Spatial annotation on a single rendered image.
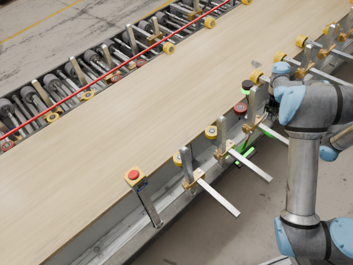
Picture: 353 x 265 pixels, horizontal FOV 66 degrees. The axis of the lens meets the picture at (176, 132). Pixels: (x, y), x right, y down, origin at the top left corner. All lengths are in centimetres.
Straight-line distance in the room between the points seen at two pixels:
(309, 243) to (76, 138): 136
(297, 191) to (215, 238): 141
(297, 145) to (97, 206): 100
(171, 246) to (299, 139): 159
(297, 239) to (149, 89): 135
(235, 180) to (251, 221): 37
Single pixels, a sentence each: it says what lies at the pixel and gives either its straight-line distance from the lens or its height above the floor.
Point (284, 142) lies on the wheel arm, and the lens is 163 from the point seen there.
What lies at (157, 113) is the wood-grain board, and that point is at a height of 90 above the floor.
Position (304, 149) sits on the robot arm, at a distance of 87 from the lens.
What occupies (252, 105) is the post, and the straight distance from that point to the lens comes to 153.
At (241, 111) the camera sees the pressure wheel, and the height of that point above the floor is 91.
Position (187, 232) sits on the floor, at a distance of 227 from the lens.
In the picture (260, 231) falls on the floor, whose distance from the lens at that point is 228.
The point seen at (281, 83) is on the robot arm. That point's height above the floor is 132.
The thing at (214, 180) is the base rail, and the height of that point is 70.
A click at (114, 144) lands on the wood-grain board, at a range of 165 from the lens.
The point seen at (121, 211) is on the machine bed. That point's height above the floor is 71.
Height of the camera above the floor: 214
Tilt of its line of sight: 50 degrees down
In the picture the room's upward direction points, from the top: 12 degrees counter-clockwise
